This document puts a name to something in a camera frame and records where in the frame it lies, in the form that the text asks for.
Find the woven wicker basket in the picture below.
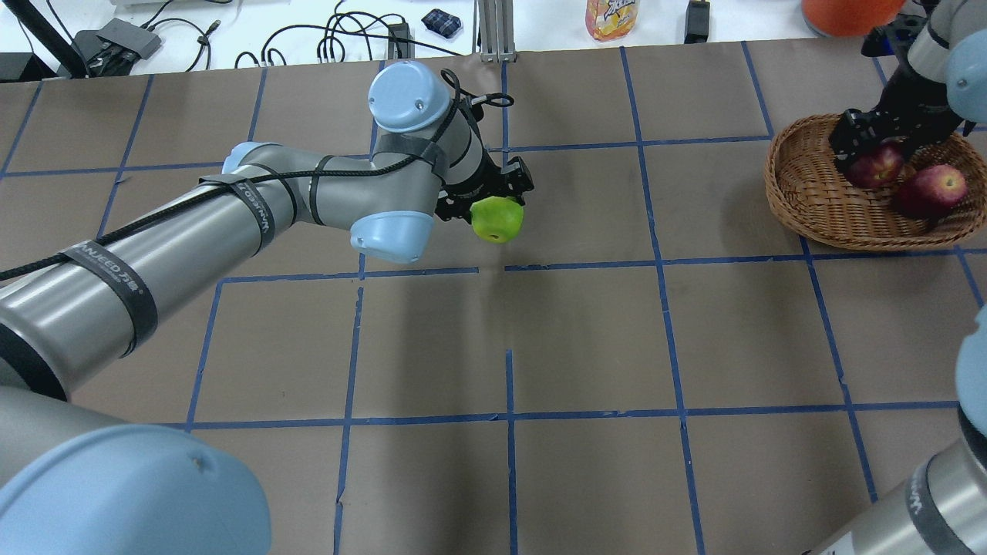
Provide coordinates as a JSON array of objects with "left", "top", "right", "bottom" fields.
[{"left": 763, "top": 115, "right": 986, "bottom": 252}]

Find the green apple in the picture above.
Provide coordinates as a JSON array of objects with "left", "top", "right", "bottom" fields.
[{"left": 470, "top": 197, "right": 525, "bottom": 244}]

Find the robot left arm silver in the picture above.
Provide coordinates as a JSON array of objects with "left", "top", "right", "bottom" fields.
[{"left": 1, "top": 60, "right": 533, "bottom": 554}]

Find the aluminium frame post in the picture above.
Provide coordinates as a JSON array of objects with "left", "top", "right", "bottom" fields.
[{"left": 474, "top": 0, "right": 517, "bottom": 63}]

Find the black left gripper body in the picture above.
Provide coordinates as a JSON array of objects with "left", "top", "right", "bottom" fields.
[{"left": 434, "top": 152, "right": 535, "bottom": 224}]

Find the grey usb hub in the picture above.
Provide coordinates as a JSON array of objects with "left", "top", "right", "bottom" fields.
[{"left": 95, "top": 18, "right": 162, "bottom": 59}]

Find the black power adapter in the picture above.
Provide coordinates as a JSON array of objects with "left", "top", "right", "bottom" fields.
[{"left": 683, "top": 0, "right": 711, "bottom": 45}]

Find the red apple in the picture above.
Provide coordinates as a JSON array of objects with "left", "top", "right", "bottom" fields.
[{"left": 891, "top": 164, "right": 968, "bottom": 219}]

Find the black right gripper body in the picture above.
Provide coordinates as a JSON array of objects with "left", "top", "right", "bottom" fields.
[{"left": 829, "top": 67, "right": 965, "bottom": 173}]

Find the dark purple apple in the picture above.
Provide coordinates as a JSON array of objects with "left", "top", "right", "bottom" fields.
[{"left": 844, "top": 141, "right": 904, "bottom": 189}]

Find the orange juice bottle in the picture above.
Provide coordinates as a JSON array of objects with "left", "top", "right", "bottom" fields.
[{"left": 584, "top": 0, "right": 639, "bottom": 42}]

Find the orange cylindrical container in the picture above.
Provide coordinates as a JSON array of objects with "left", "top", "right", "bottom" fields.
[{"left": 800, "top": 1, "right": 905, "bottom": 36}]

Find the black monitor stand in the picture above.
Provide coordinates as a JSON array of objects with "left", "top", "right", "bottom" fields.
[{"left": 2, "top": 1, "right": 91, "bottom": 79}]

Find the robot right arm silver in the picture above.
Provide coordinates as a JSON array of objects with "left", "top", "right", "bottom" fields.
[{"left": 764, "top": 1, "right": 985, "bottom": 554}]

